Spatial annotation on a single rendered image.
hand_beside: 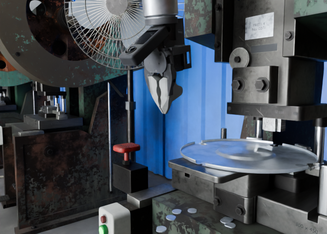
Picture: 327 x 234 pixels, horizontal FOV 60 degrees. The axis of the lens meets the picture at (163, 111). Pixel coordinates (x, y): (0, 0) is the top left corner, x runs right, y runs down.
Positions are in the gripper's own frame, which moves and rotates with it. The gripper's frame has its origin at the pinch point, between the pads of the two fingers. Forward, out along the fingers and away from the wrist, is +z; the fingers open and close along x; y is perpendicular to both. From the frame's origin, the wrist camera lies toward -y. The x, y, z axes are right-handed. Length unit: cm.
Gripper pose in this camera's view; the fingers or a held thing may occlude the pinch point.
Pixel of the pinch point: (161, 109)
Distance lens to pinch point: 65.5
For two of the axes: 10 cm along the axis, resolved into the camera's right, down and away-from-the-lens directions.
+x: -6.9, -1.5, 7.1
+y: 7.2, -2.5, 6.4
